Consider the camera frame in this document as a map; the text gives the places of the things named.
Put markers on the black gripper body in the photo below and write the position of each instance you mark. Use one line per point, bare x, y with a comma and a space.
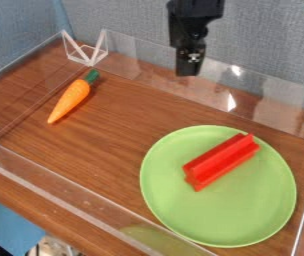
188, 19

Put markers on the red rectangular block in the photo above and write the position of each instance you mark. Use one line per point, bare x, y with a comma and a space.
218, 161

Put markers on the orange toy carrot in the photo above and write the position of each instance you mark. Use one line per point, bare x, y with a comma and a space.
75, 94

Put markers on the clear acrylic enclosure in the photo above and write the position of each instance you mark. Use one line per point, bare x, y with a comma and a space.
69, 174

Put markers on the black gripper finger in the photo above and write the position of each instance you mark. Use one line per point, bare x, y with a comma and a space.
189, 57

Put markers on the green round plate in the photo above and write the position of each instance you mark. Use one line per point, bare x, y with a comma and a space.
238, 211

